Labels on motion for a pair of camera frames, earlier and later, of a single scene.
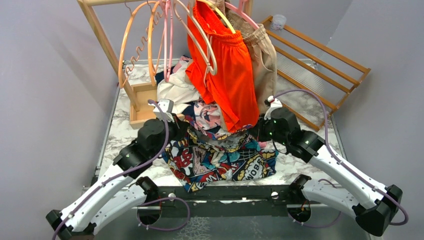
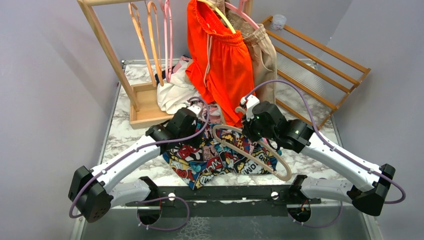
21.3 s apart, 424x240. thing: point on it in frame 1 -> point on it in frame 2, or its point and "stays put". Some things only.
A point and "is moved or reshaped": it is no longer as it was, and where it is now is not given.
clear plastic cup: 278,22 stays put
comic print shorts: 209,153 is moved or reshaped
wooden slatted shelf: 313,81 stays put
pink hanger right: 239,9 stays put
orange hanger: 122,37 -> 153,22
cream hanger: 183,9 -> 215,128
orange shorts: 219,64 stays put
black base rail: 227,201 stays put
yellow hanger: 215,8 stays put
